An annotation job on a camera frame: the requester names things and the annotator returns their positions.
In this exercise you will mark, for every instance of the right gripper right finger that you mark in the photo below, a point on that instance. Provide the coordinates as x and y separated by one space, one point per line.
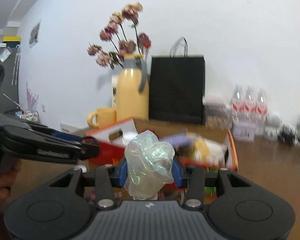
191 178

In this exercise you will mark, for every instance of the purple woven drawstring pouch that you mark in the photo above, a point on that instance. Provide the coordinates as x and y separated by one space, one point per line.
180 139

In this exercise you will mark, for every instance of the right water bottle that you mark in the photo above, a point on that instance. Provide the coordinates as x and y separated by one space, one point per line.
261 111

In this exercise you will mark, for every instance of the flat white box on container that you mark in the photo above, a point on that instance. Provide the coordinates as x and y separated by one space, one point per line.
214 101

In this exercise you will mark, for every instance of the yellow ceramic mug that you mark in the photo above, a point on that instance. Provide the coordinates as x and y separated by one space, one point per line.
101 118

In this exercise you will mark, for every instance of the white milk carton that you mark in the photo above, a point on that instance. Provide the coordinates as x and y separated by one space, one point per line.
114 81

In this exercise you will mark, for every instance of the left water bottle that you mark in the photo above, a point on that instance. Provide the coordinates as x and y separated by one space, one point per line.
237 106

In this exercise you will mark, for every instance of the yellow white plush toy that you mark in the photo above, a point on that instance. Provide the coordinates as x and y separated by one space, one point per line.
207 152

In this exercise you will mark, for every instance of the middle water bottle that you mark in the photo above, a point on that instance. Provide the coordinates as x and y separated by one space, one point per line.
250 105

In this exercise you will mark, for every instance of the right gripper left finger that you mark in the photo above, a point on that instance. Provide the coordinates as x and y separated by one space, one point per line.
107 178

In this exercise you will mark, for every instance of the person left hand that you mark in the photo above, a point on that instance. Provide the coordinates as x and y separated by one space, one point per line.
7 180

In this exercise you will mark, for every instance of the water bottle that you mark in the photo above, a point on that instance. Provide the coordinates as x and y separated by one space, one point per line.
250 105
237 106
261 111

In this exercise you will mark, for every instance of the red cardboard fruit box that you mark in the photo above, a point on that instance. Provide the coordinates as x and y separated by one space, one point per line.
114 139

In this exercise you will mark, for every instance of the dried pink rose bouquet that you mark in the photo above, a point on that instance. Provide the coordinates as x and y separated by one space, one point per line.
122 32

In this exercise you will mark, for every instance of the iridescent plastic wrap bundle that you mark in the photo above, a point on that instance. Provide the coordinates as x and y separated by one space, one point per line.
149 165

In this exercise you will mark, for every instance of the yellow thermos jug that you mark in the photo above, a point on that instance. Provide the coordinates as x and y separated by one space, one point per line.
132 93

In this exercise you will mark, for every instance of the small white robot figurine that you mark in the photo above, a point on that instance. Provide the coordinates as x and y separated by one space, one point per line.
272 126

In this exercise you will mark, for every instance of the black paper shopping bag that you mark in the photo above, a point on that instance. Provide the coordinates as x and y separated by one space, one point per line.
177 86

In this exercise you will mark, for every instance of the white tin box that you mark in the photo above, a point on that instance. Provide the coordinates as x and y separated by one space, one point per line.
243 131

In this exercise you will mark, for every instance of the clear container with seeds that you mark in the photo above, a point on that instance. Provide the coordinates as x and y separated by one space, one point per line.
217 117

